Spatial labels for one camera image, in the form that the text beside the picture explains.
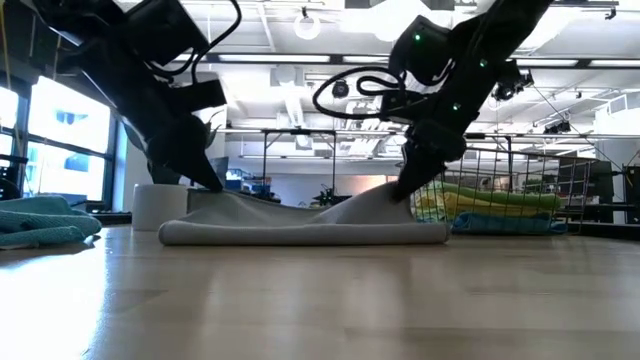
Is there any black background table frame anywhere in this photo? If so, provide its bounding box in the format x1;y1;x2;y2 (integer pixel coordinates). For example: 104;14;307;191
260;128;340;201

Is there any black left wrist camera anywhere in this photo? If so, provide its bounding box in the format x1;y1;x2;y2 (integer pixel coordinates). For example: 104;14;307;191
183;79;229;115

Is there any potted succulent in white pot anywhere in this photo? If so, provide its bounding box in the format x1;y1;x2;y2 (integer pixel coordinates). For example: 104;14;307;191
121;107;221;232

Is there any dark background monitor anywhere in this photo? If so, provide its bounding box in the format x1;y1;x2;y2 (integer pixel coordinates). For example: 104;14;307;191
559;159;616;204

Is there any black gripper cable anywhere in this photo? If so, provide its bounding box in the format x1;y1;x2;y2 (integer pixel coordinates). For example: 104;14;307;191
312;66;406;121
149;0;244;86

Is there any teal microfiber towel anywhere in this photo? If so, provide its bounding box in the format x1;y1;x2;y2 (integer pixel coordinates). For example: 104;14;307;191
0;194;104;250

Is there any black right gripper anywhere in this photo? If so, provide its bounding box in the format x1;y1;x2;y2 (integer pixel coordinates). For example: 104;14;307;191
389;14;524;204

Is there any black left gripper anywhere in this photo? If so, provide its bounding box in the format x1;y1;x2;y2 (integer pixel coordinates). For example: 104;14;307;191
74;39;225;194

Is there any large window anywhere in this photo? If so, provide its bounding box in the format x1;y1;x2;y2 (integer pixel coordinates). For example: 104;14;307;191
0;74;121;206

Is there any light blue microfiber towel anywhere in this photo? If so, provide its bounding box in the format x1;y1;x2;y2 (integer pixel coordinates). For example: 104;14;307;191
449;210;569;236

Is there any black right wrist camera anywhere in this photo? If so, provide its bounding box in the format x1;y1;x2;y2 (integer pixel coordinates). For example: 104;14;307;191
378;92;426;124

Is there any small background robot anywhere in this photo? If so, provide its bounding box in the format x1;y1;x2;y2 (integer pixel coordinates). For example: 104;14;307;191
312;184;351;207

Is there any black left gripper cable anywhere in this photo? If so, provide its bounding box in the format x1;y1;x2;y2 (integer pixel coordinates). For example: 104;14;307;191
149;0;244;86

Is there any round white ceiling lamp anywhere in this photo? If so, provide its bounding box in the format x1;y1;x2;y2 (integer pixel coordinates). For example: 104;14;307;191
293;12;322;41

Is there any wire mesh basket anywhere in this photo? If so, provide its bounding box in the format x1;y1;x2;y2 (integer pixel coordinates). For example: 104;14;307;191
409;144;599;236

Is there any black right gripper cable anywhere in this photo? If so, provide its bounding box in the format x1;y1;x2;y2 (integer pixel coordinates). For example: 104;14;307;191
312;66;406;121

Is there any green microfiber towel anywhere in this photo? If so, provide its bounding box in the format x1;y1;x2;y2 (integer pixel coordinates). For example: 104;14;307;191
433;181;564;211

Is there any grey microfiber towel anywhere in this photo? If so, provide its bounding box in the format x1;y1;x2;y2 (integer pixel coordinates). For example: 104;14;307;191
158;181;451;247

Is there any black rail-mounted ceiling camera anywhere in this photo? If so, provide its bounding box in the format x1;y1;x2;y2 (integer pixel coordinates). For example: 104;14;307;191
492;69;535;103

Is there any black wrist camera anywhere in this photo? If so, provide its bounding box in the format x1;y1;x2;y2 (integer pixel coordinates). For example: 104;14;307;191
378;92;426;124
183;79;229;115

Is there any yellow microfiber towel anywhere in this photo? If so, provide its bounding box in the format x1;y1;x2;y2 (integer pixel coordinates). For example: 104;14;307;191
414;189;551;220

